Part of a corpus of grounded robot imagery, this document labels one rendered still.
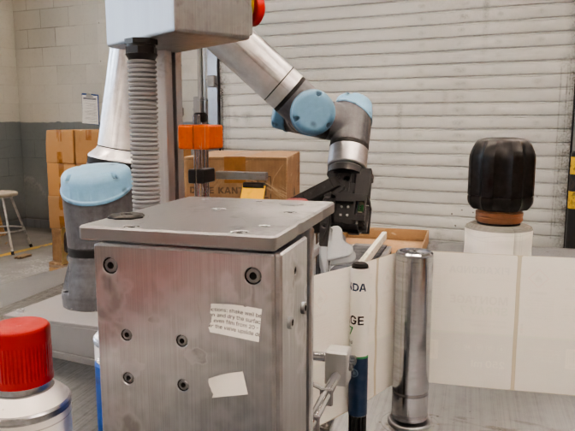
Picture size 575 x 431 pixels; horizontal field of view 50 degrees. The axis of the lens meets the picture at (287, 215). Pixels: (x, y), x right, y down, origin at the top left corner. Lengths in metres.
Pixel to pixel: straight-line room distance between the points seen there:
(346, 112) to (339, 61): 4.15
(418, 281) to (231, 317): 0.35
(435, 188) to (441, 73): 0.90
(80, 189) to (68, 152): 3.80
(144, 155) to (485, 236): 0.43
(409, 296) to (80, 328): 0.55
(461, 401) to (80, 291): 0.62
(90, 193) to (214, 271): 0.74
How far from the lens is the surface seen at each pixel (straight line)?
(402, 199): 5.18
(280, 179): 1.40
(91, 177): 1.04
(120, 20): 0.76
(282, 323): 0.31
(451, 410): 0.74
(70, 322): 1.02
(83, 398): 0.91
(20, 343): 0.37
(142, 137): 0.68
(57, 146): 4.90
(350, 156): 1.15
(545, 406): 0.78
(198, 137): 0.75
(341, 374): 0.52
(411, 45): 5.16
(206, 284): 0.31
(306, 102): 1.02
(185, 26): 0.65
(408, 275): 0.63
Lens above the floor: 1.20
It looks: 9 degrees down
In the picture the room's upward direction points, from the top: straight up
